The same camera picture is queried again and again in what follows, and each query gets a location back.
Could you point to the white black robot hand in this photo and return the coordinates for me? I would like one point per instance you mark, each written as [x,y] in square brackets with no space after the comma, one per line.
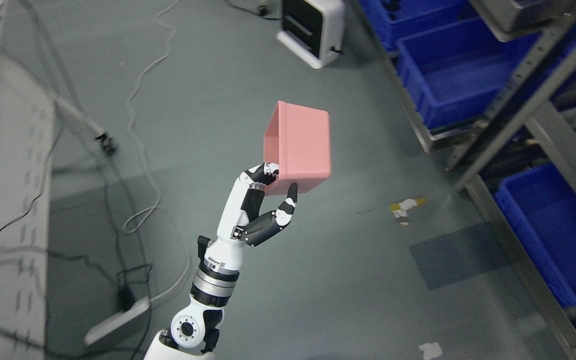
[241,223]

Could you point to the pink plastic storage box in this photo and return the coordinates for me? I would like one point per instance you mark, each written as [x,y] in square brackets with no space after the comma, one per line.
[297,139]

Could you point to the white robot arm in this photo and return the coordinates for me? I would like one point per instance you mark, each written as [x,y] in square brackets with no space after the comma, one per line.
[195,330]

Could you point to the white black box appliance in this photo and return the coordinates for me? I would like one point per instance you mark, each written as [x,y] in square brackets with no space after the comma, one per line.
[313,30]

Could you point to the blue shelf bin top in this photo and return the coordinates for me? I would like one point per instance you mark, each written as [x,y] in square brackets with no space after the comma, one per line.
[392,20]

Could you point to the blue shelf bin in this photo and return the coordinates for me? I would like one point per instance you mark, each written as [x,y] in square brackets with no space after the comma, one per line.
[540,206]
[392,20]
[453,72]

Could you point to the blue shelf bin upper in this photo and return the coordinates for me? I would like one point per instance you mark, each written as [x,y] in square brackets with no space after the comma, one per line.
[453,72]

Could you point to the grey metal shelf rack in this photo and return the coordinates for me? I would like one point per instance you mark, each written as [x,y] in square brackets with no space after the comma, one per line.
[490,134]

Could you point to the blue shelf bin lower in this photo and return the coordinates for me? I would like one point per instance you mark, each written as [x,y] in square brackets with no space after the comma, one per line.
[540,206]

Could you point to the black power adapter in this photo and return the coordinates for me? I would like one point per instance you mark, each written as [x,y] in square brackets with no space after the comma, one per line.
[125,298]

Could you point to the yellow white floor scrap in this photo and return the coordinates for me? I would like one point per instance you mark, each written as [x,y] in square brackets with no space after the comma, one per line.
[400,210]

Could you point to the white cabinet left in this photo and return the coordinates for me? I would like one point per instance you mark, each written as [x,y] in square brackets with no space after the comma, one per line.
[27,126]

